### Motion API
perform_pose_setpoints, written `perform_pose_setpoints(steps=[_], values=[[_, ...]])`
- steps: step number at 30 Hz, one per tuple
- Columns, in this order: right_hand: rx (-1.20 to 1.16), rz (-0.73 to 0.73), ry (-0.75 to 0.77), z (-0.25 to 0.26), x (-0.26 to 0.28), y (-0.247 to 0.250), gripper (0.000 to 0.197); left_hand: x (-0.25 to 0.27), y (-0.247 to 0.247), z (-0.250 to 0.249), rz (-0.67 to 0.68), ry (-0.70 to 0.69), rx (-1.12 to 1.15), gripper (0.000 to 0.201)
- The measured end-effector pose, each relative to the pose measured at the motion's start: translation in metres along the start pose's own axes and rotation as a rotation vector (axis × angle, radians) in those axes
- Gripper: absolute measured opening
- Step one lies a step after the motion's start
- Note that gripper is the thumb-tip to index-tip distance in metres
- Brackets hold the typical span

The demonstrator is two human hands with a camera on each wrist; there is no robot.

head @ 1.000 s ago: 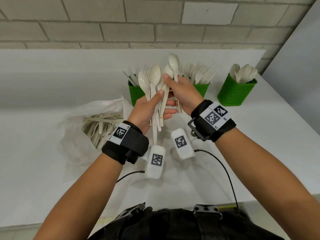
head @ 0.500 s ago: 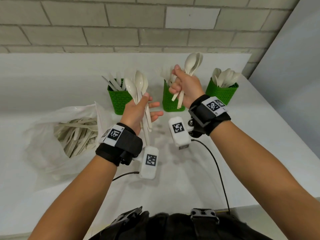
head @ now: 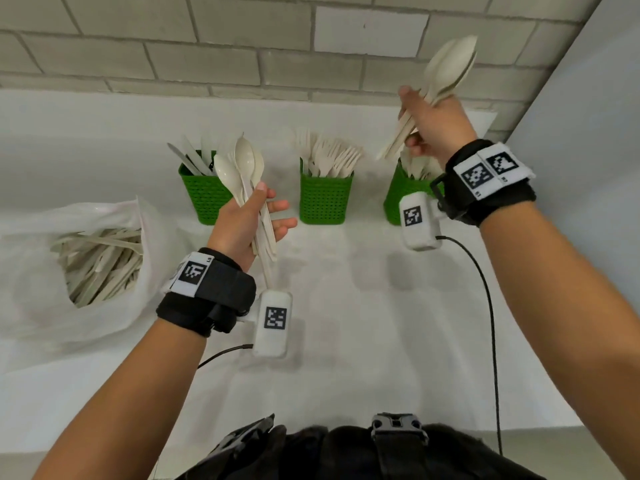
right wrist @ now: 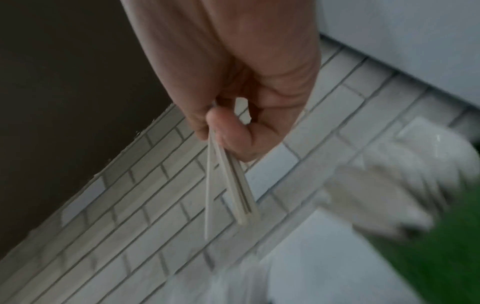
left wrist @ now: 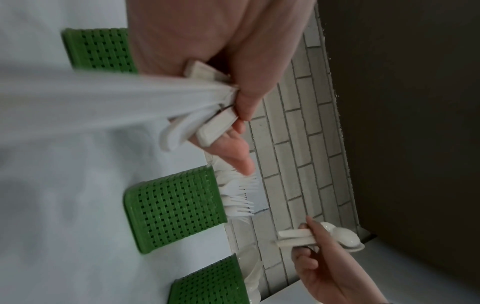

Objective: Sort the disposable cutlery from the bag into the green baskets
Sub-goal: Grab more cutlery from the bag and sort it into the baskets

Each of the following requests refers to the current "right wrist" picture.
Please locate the person's right hand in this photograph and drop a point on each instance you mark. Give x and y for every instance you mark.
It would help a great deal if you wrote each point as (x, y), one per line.
(232, 59)

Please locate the bundle of white plastic spoons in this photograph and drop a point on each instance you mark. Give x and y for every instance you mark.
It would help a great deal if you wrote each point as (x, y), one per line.
(236, 190)

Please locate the bunch of white plastic spoons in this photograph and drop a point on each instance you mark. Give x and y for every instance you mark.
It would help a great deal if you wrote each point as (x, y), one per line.
(393, 184)

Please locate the green basket with spoons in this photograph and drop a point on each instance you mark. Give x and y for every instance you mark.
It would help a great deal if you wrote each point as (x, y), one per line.
(442, 261)

